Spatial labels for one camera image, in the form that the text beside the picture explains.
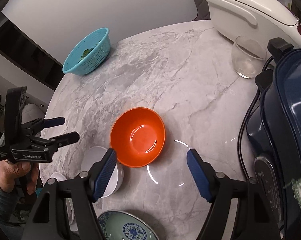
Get small white bowl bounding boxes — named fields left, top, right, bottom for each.
left=80, top=146, right=125, bottom=198

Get teal plastic colander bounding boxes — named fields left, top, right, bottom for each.
left=63, top=28, right=111, bottom=76

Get dark blue kitchen appliance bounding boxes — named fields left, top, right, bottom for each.
left=246, top=37, right=301, bottom=239

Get orange plastic bowl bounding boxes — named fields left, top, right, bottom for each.
left=110, top=107, right=166, bottom=168

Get clear drinking glass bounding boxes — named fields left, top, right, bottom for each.
left=231, top=36, right=267, bottom=79

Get left hand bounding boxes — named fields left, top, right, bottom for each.
left=0, top=160, right=39, bottom=194

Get large white plate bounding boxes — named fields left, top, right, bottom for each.
left=65, top=198, right=75, bottom=225

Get green blue patterned bowl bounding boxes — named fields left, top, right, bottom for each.
left=98, top=210, right=159, bottom=240

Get black power cable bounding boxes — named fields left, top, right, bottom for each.
left=237, top=55, right=275, bottom=181

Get green vegetables in colander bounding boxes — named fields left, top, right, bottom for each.
left=79, top=40, right=101, bottom=62

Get grey quilted chair back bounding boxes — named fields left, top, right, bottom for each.
left=193, top=0, right=210, bottom=21

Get white rice cooker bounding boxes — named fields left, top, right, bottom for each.
left=205, top=0, right=301, bottom=48

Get small white plate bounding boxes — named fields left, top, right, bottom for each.
left=50, top=172, right=67, bottom=182

